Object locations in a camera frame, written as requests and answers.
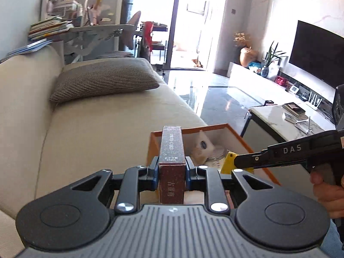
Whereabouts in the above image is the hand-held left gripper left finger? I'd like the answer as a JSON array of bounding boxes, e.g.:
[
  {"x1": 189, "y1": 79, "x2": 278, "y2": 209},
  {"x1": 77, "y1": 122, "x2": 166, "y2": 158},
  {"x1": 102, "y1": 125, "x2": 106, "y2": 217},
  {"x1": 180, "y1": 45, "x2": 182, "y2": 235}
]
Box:
[{"x1": 70, "y1": 156, "x2": 160, "y2": 215}]

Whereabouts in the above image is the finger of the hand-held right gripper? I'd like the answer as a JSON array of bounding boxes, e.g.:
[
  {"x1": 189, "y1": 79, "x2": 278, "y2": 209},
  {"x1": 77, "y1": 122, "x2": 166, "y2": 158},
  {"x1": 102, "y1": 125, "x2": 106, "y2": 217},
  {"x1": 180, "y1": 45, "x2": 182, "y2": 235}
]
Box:
[{"x1": 234, "y1": 150, "x2": 269, "y2": 170}]

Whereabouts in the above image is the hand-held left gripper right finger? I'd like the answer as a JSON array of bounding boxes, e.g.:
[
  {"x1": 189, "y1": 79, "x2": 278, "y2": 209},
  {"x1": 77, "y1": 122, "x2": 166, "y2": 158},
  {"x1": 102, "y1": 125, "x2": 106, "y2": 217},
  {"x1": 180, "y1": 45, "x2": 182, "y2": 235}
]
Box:
[{"x1": 185, "y1": 156, "x2": 275, "y2": 215}]

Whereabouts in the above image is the yellow round container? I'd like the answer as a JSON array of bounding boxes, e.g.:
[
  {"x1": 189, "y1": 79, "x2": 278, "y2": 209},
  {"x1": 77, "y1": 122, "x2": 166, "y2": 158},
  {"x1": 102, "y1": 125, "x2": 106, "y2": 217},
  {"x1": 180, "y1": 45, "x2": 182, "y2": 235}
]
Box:
[{"x1": 220, "y1": 152, "x2": 254, "y2": 174}]

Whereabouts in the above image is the dark patterned card box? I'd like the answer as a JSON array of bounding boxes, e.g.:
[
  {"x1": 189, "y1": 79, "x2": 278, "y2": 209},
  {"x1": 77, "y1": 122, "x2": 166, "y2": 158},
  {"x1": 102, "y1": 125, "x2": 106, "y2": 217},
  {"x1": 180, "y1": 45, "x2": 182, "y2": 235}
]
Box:
[{"x1": 158, "y1": 125, "x2": 186, "y2": 205}]

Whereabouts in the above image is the orange storage box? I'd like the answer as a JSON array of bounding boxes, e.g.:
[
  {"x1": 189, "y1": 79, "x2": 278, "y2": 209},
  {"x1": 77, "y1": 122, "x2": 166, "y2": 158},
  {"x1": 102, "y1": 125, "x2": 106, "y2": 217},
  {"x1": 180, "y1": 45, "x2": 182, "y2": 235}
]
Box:
[{"x1": 146, "y1": 123, "x2": 281, "y2": 194}]

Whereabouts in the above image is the round glitter case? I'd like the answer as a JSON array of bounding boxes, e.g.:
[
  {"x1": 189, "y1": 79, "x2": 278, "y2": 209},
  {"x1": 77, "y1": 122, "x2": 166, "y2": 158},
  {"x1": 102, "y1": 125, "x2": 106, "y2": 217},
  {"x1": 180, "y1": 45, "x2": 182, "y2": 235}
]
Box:
[{"x1": 206, "y1": 145, "x2": 229, "y2": 168}]

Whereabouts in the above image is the white hand cream tube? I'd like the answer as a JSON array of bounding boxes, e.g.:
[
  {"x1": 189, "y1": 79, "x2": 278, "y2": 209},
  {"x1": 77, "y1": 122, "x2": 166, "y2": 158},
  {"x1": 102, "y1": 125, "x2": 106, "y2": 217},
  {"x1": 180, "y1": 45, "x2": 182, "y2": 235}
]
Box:
[{"x1": 189, "y1": 130, "x2": 215, "y2": 164}]

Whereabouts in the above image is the person's right hand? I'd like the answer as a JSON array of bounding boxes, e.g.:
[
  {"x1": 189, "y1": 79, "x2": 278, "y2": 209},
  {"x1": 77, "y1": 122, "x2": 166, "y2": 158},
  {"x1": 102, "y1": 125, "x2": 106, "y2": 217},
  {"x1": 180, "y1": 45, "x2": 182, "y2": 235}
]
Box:
[{"x1": 310, "y1": 171, "x2": 344, "y2": 219}]

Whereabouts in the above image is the silver box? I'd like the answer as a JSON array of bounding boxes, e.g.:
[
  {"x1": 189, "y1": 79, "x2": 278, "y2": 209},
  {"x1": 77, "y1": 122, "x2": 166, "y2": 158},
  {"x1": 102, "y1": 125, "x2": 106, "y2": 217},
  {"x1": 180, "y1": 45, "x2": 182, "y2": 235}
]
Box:
[{"x1": 282, "y1": 112, "x2": 308, "y2": 123}]

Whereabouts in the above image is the dark book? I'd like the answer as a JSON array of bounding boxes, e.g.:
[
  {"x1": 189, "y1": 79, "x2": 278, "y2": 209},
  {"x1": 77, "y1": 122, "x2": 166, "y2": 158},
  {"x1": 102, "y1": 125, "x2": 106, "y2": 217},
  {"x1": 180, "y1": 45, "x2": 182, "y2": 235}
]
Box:
[{"x1": 282, "y1": 102, "x2": 307, "y2": 116}]

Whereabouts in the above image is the marble coffee table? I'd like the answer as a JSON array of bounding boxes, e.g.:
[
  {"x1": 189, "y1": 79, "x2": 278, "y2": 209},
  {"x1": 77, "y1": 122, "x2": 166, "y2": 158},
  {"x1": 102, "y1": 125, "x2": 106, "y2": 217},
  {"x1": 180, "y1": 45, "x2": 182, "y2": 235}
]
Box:
[{"x1": 240, "y1": 103, "x2": 336, "y2": 143}]

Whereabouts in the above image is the white router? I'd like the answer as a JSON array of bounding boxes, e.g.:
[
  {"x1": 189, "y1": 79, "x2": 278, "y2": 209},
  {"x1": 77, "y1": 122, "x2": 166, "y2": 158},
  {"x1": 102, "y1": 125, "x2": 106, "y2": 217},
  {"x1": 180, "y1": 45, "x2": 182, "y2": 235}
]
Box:
[{"x1": 306, "y1": 91, "x2": 321, "y2": 111}]

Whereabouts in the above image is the beige sofa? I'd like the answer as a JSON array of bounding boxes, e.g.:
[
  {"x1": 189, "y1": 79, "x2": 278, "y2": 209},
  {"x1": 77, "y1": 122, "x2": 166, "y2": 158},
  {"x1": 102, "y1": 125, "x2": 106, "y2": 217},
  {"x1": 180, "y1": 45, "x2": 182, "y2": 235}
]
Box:
[{"x1": 0, "y1": 44, "x2": 213, "y2": 256}]

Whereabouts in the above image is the white tv cabinet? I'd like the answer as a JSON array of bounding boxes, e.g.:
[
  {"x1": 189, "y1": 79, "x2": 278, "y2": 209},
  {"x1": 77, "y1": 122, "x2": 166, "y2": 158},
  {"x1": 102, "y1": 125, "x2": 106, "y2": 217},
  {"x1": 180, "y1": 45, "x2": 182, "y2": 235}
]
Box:
[{"x1": 227, "y1": 61, "x2": 336, "y2": 129}]

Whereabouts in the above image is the black television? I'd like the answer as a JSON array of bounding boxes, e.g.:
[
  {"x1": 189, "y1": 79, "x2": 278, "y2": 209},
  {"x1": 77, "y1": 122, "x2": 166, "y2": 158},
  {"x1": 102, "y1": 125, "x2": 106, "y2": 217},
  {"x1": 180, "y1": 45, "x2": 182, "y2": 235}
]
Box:
[{"x1": 289, "y1": 20, "x2": 344, "y2": 89}]

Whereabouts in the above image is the person's blue jeans leg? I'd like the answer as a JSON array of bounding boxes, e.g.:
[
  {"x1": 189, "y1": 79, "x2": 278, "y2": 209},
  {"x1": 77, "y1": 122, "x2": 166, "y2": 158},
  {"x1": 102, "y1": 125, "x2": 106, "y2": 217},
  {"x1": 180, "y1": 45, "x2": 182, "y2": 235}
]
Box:
[{"x1": 320, "y1": 219, "x2": 344, "y2": 258}]

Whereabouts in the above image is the green potted plant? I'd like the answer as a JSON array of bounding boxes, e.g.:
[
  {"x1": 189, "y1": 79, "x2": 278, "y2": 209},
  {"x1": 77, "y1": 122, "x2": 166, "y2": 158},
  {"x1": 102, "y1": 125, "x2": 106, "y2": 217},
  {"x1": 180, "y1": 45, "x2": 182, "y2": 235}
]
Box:
[{"x1": 261, "y1": 41, "x2": 288, "y2": 78}]

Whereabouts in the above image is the orange vase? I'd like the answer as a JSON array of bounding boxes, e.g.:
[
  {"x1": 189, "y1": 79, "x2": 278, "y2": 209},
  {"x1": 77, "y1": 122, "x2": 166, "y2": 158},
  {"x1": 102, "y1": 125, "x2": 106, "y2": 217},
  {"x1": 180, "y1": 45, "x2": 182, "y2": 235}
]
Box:
[{"x1": 240, "y1": 47, "x2": 259, "y2": 68}]

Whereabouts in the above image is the houndstooth pillow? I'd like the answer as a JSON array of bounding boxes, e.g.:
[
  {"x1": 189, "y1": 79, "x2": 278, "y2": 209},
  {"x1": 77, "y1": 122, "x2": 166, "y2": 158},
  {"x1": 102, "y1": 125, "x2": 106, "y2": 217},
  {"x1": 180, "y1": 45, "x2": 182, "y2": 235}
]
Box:
[{"x1": 49, "y1": 58, "x2": 160, "y2": 103}]

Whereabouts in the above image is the dried flower bunch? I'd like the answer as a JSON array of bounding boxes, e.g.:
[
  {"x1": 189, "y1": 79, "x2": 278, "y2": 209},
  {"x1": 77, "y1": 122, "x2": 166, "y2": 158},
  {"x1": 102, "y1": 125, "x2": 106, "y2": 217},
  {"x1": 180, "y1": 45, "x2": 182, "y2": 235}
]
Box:
[{"x1": 233, "y1": 32, "x2": 252, "y2": 47}]

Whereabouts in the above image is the black metal rack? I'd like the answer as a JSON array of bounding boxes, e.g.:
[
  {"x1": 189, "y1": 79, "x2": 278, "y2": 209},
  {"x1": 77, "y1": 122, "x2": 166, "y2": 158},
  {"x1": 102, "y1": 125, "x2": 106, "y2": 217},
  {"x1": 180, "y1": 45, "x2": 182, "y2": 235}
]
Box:
[{"x1": 136, "y1": 23, "x2": 168, "y2": 65}]

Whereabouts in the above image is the red cloth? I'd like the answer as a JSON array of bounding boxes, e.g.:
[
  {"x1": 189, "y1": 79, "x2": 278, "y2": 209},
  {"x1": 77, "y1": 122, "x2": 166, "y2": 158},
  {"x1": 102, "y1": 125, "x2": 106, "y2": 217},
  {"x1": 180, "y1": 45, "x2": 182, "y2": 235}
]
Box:
[{"x1": 142, "y1": 21, "x2": 154, "y2": 52}]

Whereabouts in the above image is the grey office chair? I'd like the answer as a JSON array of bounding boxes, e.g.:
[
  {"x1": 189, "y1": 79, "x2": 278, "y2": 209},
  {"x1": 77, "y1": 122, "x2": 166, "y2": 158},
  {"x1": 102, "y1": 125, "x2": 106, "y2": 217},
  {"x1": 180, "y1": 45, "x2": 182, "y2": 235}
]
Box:
[{"x1": 122, "y1": 11, "x2": 142, "y2": 51}]

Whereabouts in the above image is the grey desk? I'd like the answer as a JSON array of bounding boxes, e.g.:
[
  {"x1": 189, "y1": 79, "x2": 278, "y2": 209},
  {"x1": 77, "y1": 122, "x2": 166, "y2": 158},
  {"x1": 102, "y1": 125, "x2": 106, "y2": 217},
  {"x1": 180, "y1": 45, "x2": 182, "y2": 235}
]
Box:
[{"x1": 63, "y1": 23, "x2": 135, "y2": 62}]

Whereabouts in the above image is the blue booklet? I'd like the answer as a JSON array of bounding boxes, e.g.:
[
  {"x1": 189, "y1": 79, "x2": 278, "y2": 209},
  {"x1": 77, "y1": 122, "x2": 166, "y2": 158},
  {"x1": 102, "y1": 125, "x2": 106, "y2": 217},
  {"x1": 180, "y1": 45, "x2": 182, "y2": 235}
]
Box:
[{"x1": 0, "y1": 39, "x2": 54, "y2": 62}]

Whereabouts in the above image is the stack of books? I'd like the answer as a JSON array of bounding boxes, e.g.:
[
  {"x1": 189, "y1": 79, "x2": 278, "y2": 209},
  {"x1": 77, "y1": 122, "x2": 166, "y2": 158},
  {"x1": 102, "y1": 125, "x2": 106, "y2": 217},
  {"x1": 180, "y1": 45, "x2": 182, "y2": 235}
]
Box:
[{"x1": 28, "y1": 16, "x2": 74, "y2": 40}]

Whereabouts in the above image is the desk shelf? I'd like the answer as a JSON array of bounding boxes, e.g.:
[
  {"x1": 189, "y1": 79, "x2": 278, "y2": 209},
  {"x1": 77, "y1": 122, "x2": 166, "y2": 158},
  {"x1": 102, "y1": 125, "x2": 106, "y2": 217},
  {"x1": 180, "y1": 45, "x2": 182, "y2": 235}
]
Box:
[{"x1": 40, "y1": 0, "x2": 84, "y2": 19}]

